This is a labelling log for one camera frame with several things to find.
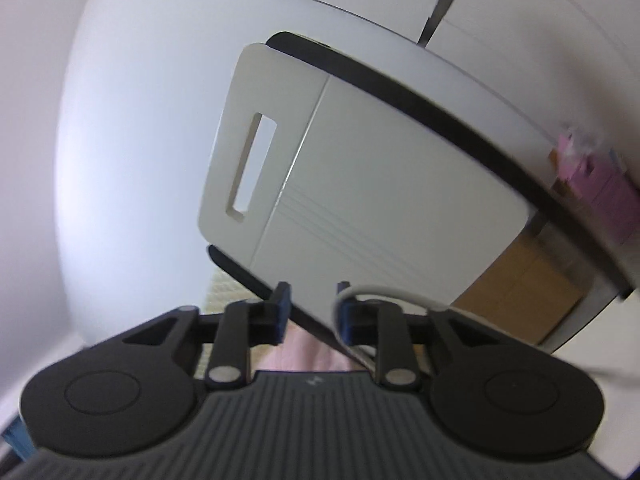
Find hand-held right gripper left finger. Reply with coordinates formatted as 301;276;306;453
123;281;293;391

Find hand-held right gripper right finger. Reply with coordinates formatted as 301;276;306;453
336;281;497;389

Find pink cloth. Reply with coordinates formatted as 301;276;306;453
250;320;371;373

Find bed with pink bedding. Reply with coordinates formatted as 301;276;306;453
197;270;281;381

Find wooden drawer cabinet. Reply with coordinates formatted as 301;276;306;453
452;232;586;346

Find pink cardboard box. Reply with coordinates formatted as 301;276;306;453
550;127;640;246

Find blue curtain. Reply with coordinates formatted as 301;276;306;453
0;417;36;461

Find white chair with black frame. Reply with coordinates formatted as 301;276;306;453
197;30;638;356

